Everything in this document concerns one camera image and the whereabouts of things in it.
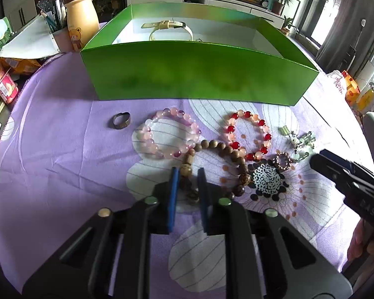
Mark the orange snack packet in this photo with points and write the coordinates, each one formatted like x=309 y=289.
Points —
x=20 y=65

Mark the small potted plant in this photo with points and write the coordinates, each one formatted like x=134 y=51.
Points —
x=288 y=26

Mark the black tripod stand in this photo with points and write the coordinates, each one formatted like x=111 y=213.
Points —
x=350 y=59

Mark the pink pen holder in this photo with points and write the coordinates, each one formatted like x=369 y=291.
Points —
x=61 y=39

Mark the red snack can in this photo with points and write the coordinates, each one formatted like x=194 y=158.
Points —
x=1 y=81

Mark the tall potted plant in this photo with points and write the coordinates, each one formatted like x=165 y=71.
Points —
x=279 y=4

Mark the round alarm clock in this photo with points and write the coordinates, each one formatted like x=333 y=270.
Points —
x=265 y=3

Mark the cream bottle brown cap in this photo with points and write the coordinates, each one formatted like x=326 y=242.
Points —
x=81 y=18

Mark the white refrigerator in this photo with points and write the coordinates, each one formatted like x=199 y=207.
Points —
x=18 y=11

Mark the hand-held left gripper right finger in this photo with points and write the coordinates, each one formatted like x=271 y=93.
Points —
x=202 y=199

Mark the leafy floor plant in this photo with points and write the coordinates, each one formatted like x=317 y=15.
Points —
x=106 y=1

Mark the purple floral cloth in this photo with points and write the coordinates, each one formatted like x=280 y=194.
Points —
x=65 y=162

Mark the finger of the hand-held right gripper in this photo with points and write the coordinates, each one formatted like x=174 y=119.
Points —
x=355 y=166
x=330 y=171

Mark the person's right hand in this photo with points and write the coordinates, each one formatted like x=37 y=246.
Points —
x=358 y=239

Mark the orange carton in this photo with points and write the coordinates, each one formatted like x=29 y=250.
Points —
x=351 y=90

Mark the yellow bag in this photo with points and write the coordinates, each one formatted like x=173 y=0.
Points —
x=366 y=98

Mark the green cardboard box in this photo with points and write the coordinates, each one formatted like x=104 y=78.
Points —
x=190 y=74

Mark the grey curtain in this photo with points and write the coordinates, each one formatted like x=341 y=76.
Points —
x=339 y=21

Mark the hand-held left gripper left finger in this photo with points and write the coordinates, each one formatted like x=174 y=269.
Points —
x=174 y=199

